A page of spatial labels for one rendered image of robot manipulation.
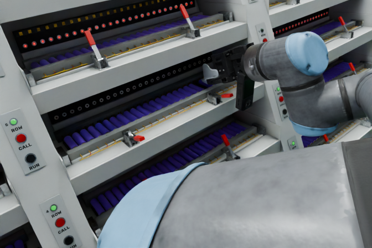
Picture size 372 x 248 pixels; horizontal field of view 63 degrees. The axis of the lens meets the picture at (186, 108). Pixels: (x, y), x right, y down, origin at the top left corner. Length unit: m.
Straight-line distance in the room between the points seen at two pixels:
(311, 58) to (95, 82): 0.45
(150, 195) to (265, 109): 0.85
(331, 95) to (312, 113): 0.05
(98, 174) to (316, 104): 0.49
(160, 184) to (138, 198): 0.01
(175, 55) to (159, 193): 0.64
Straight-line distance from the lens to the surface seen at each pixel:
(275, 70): 0.67
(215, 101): 0.84
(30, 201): 0.68
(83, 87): 0.68
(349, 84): 0.68
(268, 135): 1.02
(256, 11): 0.97
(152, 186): 0.17
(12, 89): 0.66
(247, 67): 0.73
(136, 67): 0.72
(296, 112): 0.68
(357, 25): 1.53
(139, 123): 0.77
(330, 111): 0.68
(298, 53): 0.63
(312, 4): 1.19
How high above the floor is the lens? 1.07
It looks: 11 degrees down
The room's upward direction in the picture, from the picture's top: 19 degrees counter-clockwise
